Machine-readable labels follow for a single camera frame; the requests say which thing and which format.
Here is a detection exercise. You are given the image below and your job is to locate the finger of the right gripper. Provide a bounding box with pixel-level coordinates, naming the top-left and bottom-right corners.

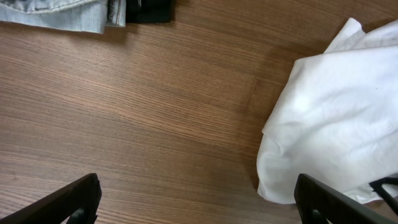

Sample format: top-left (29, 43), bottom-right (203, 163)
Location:
top-left (369, 177), bottom-right (398, 215)

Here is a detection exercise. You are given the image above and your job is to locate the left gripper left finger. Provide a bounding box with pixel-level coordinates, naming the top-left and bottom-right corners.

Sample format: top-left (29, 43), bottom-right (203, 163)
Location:
top-left (1, 173), bottom-right (102, 224)

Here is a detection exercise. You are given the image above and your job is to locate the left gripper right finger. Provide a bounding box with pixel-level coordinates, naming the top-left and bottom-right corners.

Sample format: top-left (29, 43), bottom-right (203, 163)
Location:
top-left (294, 174), bottom-right (397, 224)

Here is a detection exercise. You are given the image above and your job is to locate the white shirt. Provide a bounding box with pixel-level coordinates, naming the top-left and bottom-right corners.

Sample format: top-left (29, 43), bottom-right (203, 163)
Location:
top-left (257, 19), bottom-right (397, 204)

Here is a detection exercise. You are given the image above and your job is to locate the light denim folded garment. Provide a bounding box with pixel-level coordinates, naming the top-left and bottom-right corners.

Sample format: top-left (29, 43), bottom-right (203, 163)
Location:
top-left (1, 0), bottom-right (126, 34)

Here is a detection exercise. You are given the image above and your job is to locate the black folded garment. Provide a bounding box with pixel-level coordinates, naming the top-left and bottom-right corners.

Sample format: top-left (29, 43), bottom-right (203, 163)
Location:
top-left (126, 0), bottom-right (174, 24)

